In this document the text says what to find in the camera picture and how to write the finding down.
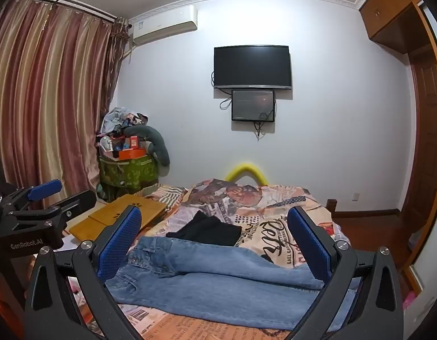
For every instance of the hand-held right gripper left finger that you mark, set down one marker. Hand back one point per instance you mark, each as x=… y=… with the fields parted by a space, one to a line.
x=119 y=244

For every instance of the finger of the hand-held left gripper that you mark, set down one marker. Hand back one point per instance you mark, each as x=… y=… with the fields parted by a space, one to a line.
x=45 y=188
x=75 y=202

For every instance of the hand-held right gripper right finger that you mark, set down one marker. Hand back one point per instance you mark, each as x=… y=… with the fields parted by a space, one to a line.
x=307 y=242

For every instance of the blue denim pants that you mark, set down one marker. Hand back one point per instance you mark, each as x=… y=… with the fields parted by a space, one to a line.
x=204 y=272

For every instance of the wooden lap desk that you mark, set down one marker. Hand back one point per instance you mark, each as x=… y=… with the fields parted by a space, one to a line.
x=108 y=212

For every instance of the printed newspaper pattern blanket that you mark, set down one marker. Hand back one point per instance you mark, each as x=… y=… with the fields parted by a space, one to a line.
x=275 y=202

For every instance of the green patterned storage box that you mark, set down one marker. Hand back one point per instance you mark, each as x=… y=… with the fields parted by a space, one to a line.
x=130 y=173

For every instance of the orange box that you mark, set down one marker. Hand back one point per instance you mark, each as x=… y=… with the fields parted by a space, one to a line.
x=132 y=154

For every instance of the red box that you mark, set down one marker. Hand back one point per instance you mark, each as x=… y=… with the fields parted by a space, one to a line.
x=134 y=142

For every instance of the black cloth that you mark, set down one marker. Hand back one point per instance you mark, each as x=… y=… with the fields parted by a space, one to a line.
x=204 y=228

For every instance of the striped pink curtain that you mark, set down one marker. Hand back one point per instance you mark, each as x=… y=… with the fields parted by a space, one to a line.
x=45 y=95
x=119 y=42

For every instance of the pile of crumpled clothes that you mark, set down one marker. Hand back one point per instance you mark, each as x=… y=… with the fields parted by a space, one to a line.
x=119 y=118

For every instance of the yellow foam tube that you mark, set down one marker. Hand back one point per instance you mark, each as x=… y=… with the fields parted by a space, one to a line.
x=245 y=168

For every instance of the grey plush pillow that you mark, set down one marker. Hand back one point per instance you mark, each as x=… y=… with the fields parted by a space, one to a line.
x=158 y=145

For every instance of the pink slipper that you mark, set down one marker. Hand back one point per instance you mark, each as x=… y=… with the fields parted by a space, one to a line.
x=410 y=300

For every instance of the brown wooden door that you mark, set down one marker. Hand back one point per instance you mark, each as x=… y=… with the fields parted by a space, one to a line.
x=427 y=113

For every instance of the curtain rod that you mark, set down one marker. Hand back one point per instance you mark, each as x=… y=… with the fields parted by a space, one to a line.
x=80 y=7

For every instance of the white air conditioner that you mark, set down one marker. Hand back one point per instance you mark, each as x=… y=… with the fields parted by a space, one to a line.
x=162 y=24

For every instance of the wooden overhead cabinet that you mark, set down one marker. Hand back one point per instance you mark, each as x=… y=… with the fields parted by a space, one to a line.
x=384 y=10

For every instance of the wooden bed post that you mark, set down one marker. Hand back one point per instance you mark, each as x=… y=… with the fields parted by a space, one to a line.
x=331 y=207

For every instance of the white wall socket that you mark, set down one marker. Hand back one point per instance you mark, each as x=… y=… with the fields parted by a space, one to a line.
x=356 y=196

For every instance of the small black wall monitor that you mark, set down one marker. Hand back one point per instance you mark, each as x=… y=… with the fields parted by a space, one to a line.
x=252 y=105

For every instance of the black wall television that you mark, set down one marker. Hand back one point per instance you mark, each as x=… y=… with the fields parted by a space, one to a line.
x=252 y=65

